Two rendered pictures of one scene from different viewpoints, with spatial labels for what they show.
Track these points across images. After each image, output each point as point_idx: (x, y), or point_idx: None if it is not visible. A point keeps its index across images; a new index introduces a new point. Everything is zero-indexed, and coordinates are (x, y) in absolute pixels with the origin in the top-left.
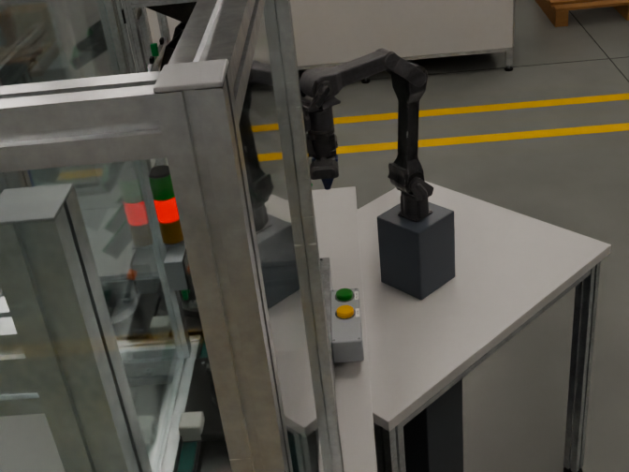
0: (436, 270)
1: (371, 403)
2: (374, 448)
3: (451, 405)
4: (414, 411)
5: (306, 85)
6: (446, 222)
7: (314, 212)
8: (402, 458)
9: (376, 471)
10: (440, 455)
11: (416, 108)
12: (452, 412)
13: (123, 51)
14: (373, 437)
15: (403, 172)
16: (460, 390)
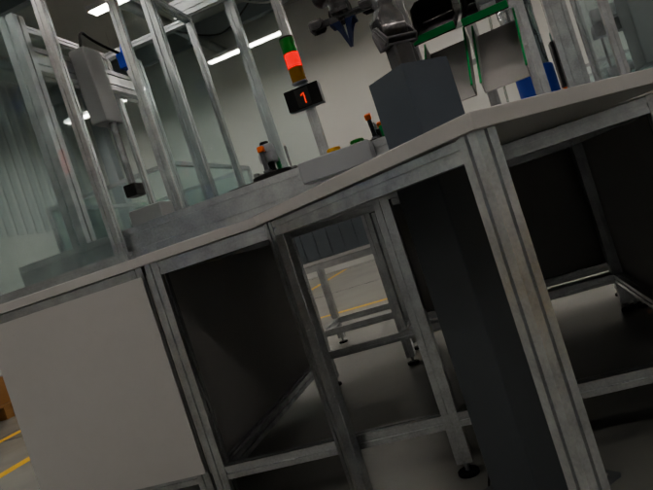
0: (400, 132)
1: None
2: (233, 224)
3: (468, 326)
4: (280, 227)
5: None
6: (395, 77)
7: (45, 21)
8: (283, 266)
9: (214, 230)
10: (473, 388)
11: None
12: (474, 338)
13: None
14: (242, 221)
15: (369, 24)
16: (477, 314)
